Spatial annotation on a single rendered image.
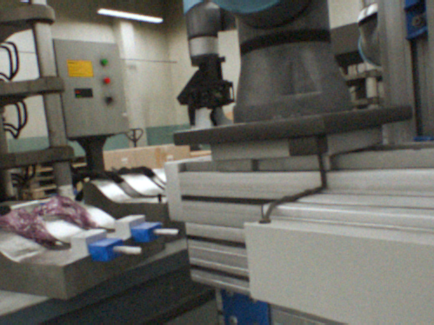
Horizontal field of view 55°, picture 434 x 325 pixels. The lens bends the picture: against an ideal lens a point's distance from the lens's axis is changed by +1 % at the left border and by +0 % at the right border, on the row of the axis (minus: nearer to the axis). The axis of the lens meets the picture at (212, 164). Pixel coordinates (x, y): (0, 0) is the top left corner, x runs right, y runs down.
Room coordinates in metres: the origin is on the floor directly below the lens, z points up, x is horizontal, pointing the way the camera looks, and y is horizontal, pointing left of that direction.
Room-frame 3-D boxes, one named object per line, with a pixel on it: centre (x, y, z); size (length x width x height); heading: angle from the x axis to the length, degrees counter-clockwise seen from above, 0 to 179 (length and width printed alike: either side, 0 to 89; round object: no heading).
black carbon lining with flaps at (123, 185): (1.15, 0.19, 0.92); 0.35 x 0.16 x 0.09; 43
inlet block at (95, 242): (0.69, 0.19, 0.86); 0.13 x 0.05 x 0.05; 60
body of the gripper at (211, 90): (1.01, -0.02, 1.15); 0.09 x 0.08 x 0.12; 43
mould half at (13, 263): (0.87, 0.40, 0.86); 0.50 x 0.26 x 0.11; 60
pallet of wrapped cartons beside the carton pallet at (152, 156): (5.44, 0.92, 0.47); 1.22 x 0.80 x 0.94; 52
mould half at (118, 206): (1.17, 0.19, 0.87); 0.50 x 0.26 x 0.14; 43
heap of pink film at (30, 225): (0.87, 0.39, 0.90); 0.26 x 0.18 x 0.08; 60
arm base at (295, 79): (0.54, -0.11, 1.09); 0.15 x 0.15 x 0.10
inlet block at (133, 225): (0.78, 0.13, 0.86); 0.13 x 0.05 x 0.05; 60
